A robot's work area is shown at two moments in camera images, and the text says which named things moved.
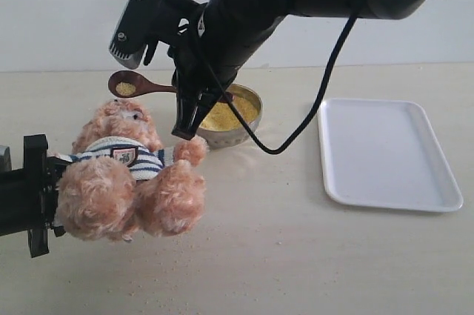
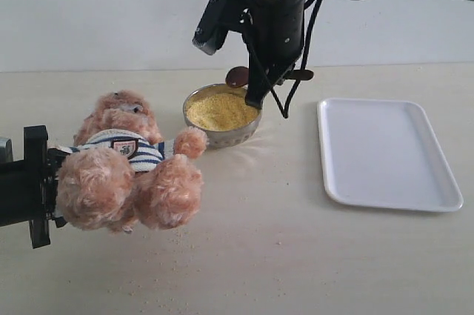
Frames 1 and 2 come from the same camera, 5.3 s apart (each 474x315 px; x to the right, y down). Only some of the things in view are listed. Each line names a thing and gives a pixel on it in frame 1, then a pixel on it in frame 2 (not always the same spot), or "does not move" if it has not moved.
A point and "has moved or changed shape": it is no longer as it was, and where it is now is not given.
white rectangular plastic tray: [386, 154] does not move
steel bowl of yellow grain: [223, 127] does not move
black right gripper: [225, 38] → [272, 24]
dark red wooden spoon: [126, 84] → [239, 75]
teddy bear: [120, 181] has moved or changed shape
